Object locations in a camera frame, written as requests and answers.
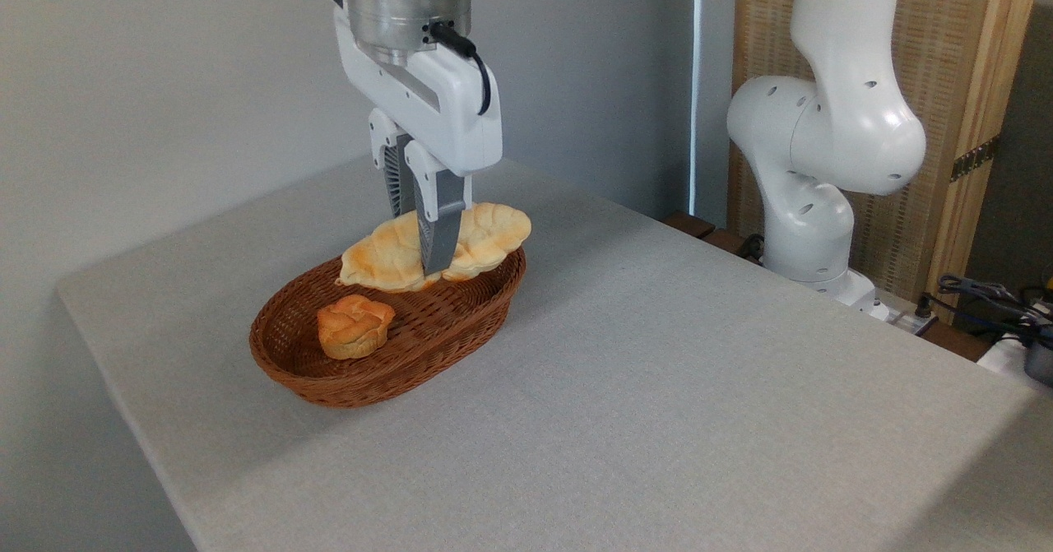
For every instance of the brown wicker oval basket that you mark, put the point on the brown wicker oval basket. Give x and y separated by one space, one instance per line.
387 379

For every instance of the long braided bread loaf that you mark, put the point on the long braided bread loaf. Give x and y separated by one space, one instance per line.
489 235

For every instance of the white box with grey device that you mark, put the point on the white box with grey device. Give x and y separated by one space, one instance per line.
1020 359

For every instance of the round orange bread roll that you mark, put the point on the round orange bread roll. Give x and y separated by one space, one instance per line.
354 330

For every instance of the dark metal screen hinge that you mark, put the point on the dark metal screen hinge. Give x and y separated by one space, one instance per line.
975 159

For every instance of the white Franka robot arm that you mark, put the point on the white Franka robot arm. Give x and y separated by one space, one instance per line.
831 124

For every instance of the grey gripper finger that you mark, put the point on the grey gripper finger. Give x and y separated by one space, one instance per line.
440 223
396 178

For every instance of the wooden woven folding screen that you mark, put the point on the wooden woven folding screen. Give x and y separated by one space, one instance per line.
946 42

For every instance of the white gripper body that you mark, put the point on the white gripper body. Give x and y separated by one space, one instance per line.
444 116

